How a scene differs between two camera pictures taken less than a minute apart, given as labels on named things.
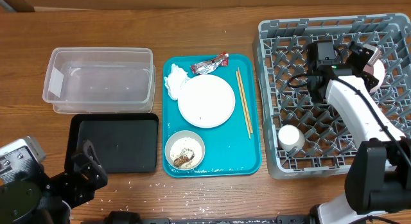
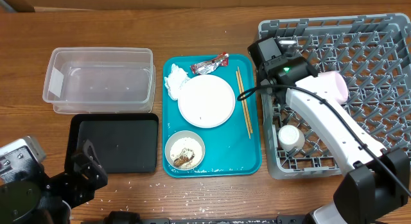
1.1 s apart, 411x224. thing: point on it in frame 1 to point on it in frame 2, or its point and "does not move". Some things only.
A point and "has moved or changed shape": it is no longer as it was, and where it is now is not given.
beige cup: [290, 137] does not move
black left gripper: [92, 165] does not move
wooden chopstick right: [245, 100] does not move
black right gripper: [358, 56] to [268, 77]
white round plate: [206, 101] does not move
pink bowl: [377, 70] has moved or changed shape
